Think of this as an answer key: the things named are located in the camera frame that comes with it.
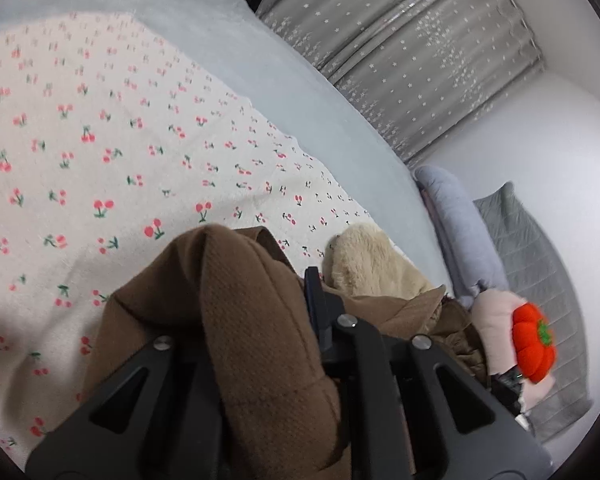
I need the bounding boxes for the brown coat with fur collar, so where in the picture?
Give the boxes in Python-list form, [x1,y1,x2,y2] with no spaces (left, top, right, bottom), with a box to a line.
[82,221,491,480]

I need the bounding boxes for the pink pillow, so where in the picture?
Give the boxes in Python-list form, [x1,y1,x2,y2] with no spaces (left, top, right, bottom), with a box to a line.
[469,288,556,411]

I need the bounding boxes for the orange pumpkin plush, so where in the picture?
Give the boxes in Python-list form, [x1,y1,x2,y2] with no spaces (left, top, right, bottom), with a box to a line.
[512,302,557,384]

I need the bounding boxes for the grey quilted headboard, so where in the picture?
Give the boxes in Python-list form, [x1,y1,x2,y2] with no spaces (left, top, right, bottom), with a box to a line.
[475,182,593,443]

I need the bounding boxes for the folded light blue blanket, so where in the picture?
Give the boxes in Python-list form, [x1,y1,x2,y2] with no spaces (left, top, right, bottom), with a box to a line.
[414,165,509,310]

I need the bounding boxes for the cherry print bed sheet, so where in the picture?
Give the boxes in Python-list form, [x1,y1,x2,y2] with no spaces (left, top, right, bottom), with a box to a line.
[0,13,370,466]

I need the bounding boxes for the grey dotted curtain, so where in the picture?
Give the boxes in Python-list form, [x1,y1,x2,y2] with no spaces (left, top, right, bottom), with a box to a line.
[258,0,544,165]

